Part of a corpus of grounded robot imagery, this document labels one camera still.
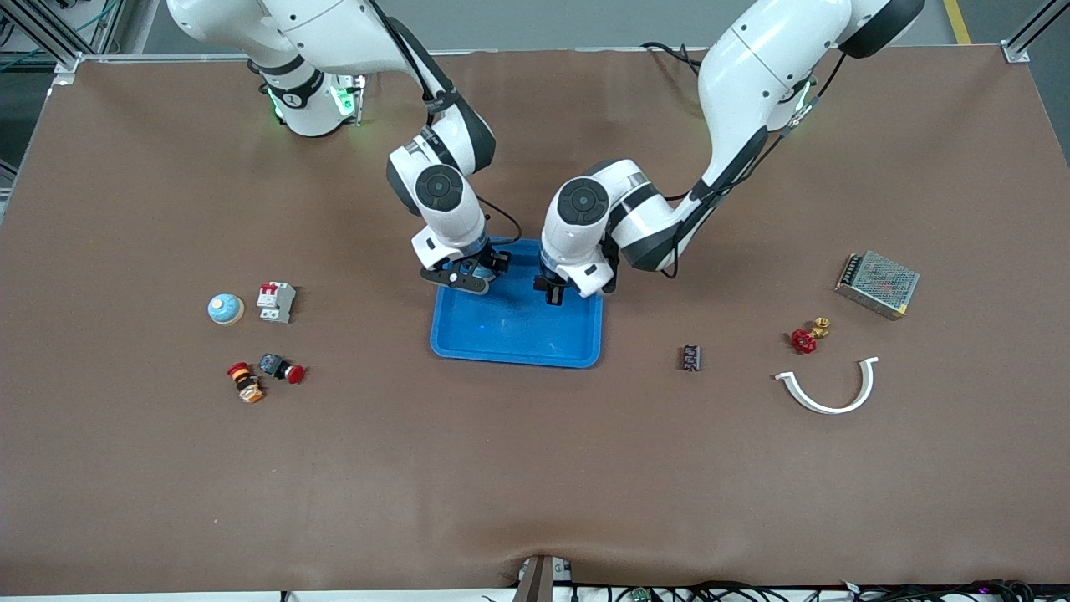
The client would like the blue plastic tray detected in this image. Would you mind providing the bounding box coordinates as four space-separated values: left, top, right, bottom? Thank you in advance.
430 235 606 370

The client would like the white red circuit breaker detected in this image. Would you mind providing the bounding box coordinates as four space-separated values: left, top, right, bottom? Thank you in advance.
256 281 297 324

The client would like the red black emergency stop button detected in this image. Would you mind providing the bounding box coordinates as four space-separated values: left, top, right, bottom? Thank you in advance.
257 353 307 385

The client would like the white curved plastic clamp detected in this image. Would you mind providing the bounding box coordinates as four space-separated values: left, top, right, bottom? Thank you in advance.
773 356 880 416

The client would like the metal mesh power supply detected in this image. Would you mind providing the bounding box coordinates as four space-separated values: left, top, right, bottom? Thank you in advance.
834 249 921 321

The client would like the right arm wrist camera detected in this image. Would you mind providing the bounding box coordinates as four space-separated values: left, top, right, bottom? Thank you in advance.
420 266 492 296

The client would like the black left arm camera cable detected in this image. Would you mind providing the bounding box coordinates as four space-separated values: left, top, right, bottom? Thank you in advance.
660 54 847 281

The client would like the red handle brass valve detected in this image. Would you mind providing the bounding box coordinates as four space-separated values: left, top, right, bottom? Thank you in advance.
790 317 832 355

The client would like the orange red push button switch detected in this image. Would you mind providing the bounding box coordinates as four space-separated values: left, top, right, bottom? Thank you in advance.
227 361 267 405

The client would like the black left arm base cable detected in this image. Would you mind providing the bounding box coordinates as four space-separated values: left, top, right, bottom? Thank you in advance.
640 40 711 76

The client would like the grey table edge bracket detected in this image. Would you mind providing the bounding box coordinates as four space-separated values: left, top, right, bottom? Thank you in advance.
514 554 573 602

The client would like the aluminium frame profile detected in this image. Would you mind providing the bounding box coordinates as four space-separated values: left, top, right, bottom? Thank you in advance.
0 0 139 84
1003 0 1061 64

